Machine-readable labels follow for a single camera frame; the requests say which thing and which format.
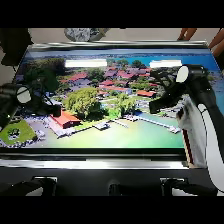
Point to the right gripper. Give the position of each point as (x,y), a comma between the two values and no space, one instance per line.
(161,105)

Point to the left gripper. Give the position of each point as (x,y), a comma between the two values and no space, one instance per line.
(53,110)

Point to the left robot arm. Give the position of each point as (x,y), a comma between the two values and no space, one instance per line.
(9,100)

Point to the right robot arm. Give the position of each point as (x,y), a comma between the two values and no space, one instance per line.
(203,96)

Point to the grey patterned garment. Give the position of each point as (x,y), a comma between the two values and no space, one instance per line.
(83,34)

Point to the silver frame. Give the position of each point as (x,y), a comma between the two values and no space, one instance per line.
(100,163)

